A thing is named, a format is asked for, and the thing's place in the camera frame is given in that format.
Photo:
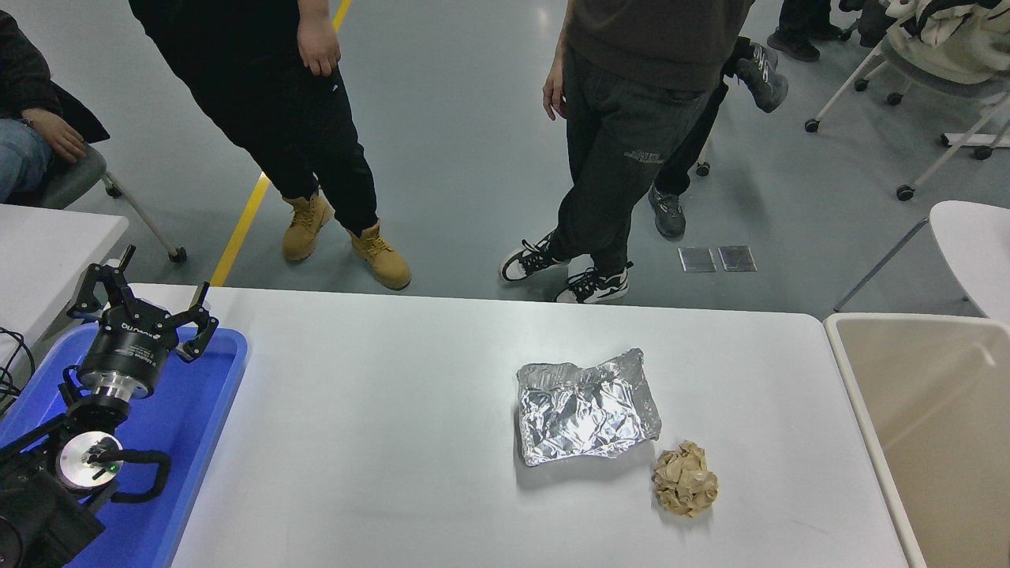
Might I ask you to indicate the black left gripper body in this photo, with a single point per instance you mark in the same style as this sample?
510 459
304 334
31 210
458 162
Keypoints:
126 347

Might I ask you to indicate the silver foil tray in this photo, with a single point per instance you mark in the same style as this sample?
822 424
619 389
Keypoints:
588 406

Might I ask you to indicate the person's right forearm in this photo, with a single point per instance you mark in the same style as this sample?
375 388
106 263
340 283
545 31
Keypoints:
563 35

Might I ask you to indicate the person's hand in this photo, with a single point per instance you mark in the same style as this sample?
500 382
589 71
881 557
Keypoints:
57 136

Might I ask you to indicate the person's left hand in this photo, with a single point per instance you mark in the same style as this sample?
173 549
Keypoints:
319 46

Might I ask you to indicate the person's right hand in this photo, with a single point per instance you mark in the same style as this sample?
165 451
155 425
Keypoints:
555 91

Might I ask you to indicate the white side table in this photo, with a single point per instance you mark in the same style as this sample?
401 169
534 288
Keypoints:
47 252

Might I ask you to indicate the blue plastic tray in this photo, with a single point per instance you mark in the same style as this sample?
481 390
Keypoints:
197 426

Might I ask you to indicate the grey wheeled chair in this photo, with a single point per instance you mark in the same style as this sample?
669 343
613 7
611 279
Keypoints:
75 173

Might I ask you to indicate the person in tan boots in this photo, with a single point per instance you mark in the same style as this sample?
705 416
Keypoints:
237 95

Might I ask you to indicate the seated person in black jacket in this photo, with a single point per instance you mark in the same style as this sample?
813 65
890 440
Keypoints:
31 71

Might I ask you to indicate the person in black-white sneakers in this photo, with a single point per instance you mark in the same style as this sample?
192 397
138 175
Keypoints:
623 142

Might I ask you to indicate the metal floor plate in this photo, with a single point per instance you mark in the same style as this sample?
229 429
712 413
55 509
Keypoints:
697 260
737 259

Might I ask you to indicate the crumpled tan paper ball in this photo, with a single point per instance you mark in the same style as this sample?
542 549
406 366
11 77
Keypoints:
685 480

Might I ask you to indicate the grey-seat wheeled chair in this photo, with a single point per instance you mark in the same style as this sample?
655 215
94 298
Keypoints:
702 169

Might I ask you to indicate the person in grey sneakers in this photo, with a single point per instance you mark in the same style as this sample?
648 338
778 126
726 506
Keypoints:
757 75

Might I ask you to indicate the person in black shoes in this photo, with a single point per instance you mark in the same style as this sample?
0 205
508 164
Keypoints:
797 43

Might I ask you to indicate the large pale bin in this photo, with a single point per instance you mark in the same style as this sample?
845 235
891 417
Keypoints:
931 434

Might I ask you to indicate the white round table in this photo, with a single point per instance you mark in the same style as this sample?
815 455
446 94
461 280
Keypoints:
978 260

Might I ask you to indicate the white wheeled chair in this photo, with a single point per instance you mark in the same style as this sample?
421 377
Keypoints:
959 93

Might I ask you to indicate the cream coat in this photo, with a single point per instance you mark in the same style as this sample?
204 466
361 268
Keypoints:
955 47

